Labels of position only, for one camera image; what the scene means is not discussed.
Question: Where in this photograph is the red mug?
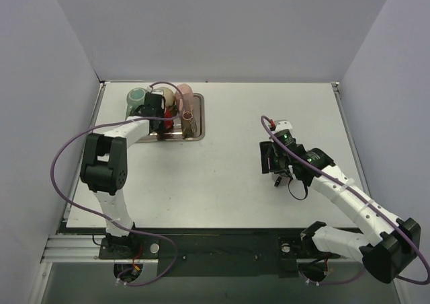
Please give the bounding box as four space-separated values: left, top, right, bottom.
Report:
157 107 173 141

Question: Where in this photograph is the lilac mug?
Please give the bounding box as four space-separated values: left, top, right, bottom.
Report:
270 171 292 188

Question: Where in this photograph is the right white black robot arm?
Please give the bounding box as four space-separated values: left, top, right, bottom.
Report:
259 129 421 284

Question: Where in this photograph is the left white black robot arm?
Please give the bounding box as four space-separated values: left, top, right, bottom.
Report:
80 93 165 258

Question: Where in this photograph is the beige mug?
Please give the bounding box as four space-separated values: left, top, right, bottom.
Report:
158 87 175 109

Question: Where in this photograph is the green mug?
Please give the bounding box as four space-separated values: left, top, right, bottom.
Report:
126 87 148 117

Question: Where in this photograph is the pink mug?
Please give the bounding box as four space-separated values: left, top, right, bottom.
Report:
175 83 194 113

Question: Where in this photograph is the brown patterned mug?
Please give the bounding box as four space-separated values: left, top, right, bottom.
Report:
181 112 197 139

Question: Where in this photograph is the steel tray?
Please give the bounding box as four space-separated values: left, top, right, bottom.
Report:
138 93 205 143

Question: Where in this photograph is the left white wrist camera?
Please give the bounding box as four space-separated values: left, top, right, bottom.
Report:
147 87 164 96

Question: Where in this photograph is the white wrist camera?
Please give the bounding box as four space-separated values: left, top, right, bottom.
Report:
269 120 293 133
147 87 164 96

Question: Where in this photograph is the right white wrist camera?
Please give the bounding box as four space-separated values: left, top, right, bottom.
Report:
269 120 293 133

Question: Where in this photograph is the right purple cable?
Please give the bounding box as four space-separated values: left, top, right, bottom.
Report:
260 115 430 287

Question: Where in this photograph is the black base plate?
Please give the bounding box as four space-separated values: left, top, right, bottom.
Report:
99 228 332 281

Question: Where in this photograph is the aluminium rail frame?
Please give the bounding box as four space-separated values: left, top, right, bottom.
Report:
40 233 403 264

